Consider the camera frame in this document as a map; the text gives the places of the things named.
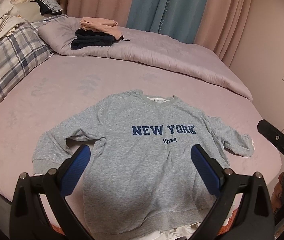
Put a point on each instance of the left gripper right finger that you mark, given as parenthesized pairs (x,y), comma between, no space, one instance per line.
(254,218)

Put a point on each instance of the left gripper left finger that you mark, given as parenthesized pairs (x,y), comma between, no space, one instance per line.
(28,218)

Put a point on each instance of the grey New York sweatshirt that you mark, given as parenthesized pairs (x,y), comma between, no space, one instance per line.
(140,178)

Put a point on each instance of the right hand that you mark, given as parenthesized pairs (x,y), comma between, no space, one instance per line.
(276,197)

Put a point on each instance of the pink bed sheet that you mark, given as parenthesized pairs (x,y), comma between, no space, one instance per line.
(63,86)

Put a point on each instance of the pink curtain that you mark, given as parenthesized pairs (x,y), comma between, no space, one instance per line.
(220,30)

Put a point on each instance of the plaid pillow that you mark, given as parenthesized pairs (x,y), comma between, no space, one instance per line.
(21,52)

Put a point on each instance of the folded pink duvet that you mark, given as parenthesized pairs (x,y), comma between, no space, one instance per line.
(148,48)

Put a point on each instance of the teal curtain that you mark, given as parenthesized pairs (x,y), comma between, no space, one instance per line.
(178,19)

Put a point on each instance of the folded navy garment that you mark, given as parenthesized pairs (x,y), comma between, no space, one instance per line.
(86,38)

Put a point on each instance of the folded peach garment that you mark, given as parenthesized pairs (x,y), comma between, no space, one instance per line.
(103,25)

